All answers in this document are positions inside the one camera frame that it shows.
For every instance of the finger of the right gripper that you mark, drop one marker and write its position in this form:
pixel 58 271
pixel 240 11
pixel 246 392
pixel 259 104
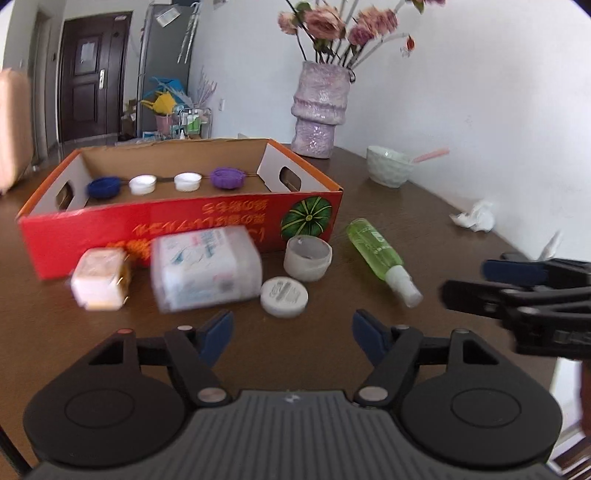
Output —
pixel 498 301
pixel 513 268

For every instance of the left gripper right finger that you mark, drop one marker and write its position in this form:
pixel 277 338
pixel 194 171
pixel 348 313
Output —
pixel 394 354

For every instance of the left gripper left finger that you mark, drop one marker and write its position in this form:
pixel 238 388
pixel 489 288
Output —
pixel 193 354

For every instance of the white bottle cap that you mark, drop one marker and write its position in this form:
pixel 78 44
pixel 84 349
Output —
pixel 187 181
pixel 142 184

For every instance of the purple ridged bottle cap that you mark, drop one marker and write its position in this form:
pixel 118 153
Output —
pixel 226 178

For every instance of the blue ridged bottle cap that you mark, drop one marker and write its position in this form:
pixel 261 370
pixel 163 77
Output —
pixel 104 188

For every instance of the white spray nozzle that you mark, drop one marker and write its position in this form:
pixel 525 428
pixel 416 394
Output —
pixel 550 250

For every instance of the crumpled white tissue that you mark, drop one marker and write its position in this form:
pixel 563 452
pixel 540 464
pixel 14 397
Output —
pixel 479 219

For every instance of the clear white-capped pill bottle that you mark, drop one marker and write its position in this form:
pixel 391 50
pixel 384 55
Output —
pixel 204 268

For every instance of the green spray bottle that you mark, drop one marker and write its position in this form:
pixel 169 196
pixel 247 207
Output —
pixel 384 260

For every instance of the white flat jar lid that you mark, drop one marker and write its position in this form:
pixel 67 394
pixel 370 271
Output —
pixel 284 297

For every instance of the white open jar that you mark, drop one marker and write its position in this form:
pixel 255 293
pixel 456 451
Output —
pixel 307 258

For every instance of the pink spoon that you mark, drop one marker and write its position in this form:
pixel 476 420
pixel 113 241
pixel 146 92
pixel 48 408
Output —
pixel 431 155

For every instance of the pale green bowl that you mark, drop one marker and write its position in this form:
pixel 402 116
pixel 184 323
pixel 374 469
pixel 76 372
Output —
pixel 387 167

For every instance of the red cardboard box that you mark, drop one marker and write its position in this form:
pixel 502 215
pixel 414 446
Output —
pixel 283 195

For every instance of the pink glitter vase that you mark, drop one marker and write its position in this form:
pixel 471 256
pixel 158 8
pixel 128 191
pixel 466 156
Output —
pixel 319 107

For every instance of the pink suitcase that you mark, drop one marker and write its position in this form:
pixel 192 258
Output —
pixel 16 141

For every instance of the dried pink flower bouquet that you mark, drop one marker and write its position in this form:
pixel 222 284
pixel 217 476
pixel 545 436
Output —
pixel 345 34

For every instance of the dark brown door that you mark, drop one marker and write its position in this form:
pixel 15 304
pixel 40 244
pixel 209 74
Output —
pixel 91 75

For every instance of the grey refrigerator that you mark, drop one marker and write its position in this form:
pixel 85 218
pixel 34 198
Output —
pixel 166 45

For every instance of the cluttered wire storage rack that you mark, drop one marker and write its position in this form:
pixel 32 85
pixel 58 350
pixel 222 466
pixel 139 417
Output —
pixel 177 115

